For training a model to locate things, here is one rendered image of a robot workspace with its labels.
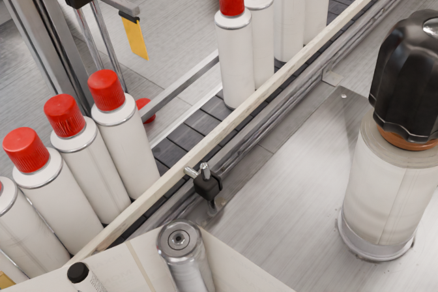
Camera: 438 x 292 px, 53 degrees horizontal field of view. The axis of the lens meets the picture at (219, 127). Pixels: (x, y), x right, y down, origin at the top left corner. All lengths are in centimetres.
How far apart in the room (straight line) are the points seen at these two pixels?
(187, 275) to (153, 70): 56
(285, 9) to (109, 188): 38
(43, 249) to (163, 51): 51
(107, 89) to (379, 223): 32
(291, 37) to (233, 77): 14
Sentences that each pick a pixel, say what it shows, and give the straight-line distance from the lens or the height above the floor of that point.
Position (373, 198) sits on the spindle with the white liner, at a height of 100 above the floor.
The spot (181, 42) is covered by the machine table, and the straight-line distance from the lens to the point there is 94.
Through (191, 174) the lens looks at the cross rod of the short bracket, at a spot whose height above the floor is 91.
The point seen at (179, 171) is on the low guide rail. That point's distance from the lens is 60.
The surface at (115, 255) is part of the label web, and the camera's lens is 39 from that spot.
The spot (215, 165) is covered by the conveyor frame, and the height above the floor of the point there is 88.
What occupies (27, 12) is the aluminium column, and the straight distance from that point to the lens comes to 56.
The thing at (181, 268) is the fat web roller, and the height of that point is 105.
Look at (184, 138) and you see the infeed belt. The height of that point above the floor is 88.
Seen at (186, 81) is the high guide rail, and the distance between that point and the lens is 64.
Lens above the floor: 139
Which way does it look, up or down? 48 degrees down
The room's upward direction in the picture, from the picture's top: 8 degrees counter-clockwise
